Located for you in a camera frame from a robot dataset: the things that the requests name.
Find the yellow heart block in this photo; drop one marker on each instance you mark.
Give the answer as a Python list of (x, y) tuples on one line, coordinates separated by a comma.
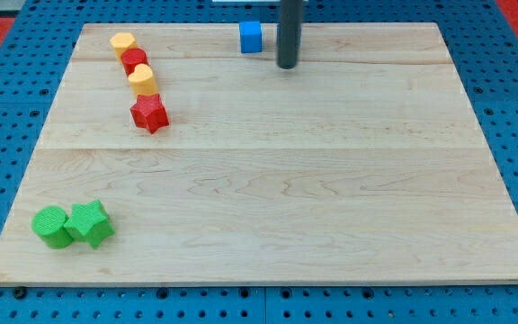
[(142, 80)]

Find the green star block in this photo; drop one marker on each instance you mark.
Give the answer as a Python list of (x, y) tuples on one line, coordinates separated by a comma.
[(90, 223)]

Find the red cylinder block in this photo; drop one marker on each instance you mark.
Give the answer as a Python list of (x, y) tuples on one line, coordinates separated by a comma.
[(130, 58)]

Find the green cylinder block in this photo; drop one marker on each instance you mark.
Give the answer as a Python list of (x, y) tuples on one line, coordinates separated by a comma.
[(48, 225)]

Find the red star block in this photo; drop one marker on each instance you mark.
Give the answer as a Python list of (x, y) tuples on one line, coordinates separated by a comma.
[(149, 112)]

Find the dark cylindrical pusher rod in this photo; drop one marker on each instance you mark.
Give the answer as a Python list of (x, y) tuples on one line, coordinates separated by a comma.
[(289, 33)]

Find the wooden board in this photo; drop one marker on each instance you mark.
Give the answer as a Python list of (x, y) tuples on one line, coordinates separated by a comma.
[(365, 165)]

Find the blue cube block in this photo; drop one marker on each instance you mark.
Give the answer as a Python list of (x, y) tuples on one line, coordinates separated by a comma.
[(251, 38)]

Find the yellow hexagon block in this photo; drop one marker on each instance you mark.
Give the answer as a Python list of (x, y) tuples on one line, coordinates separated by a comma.
[(122, 41)]

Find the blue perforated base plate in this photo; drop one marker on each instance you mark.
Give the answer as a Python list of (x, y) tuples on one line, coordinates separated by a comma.
[(481, 39)]

